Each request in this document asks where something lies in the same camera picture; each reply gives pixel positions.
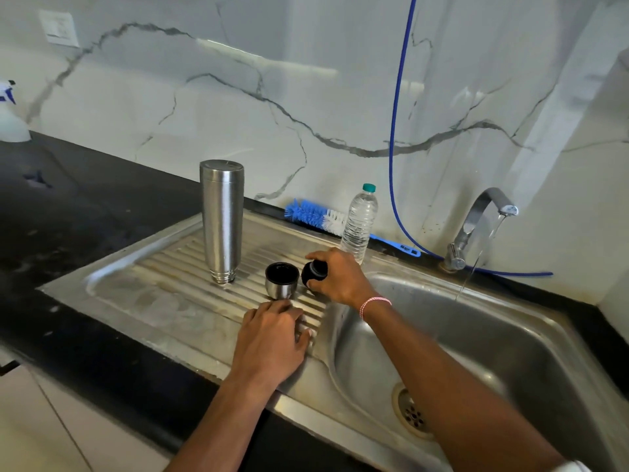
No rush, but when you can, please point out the stainless steel flask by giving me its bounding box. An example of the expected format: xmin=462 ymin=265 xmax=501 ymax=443
xmin=199 ymin=159 xmax=245 ymax=285

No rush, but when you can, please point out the white spray bottle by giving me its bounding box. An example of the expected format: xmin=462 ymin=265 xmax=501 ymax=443
xmin=0 ymin=79 xmax=31 ymax=143

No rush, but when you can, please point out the blue and white bottle brush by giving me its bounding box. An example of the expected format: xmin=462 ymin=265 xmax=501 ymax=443
xmin=283 ymin=198 xmax=422 ymax=258

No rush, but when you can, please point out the sink drain strainer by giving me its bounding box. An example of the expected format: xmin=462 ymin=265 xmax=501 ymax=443
xmin=391 ymin=383 xmax=436 ymax=441

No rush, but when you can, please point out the stainless steel sink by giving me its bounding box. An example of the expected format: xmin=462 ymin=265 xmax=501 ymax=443
xmin=38 ymin=208 xmax=629 ymax=472

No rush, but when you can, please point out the person's right forearm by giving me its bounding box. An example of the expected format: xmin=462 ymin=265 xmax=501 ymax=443
xmin=363 ymin=300 xmax=567 ymax=472

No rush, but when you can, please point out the white wall switch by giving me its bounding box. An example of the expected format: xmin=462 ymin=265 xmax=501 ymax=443
xmin=38 ymin=9 xmax=81 ymax=49

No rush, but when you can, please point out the pink and white thread bracelet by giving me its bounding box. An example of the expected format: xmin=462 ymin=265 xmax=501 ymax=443
xmin=359 ymin=296 xmax=393 ymax=320

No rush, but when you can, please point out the person's left forearm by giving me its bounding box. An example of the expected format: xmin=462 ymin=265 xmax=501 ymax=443
xmin=164 ymin=372 xmax=277 ymax=472

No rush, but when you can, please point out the blue hose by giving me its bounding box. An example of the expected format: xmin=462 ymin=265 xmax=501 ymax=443
xmin=389 ymin=0 xmax=554 ymax=278

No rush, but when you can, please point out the clear plastic water bottle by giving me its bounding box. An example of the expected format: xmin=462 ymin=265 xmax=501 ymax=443
xmin=339 ymin=183 xmax=379 ymax=265

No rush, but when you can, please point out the chrome sink faucet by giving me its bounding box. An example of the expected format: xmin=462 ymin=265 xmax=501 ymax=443
xmin=444 ymin=187 xmax=520 ymax=272

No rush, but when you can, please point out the steel flask cup lid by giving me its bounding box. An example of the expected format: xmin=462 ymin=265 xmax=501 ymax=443
xmin=265 ymin=262 xmax=300 ymax=301

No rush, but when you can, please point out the person's left hand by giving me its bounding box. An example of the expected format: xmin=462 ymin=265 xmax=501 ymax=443
xmin=230 ymin=300 xmax=312 ymax=390

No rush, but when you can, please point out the person's right hand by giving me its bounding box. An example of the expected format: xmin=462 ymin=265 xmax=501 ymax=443
xmin=306 ymin=248 xmax=378 ymax=310

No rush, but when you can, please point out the black flask stopper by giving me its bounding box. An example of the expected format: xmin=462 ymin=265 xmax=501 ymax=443
xmin=301 ymin=259 xmax=329 ymax=293

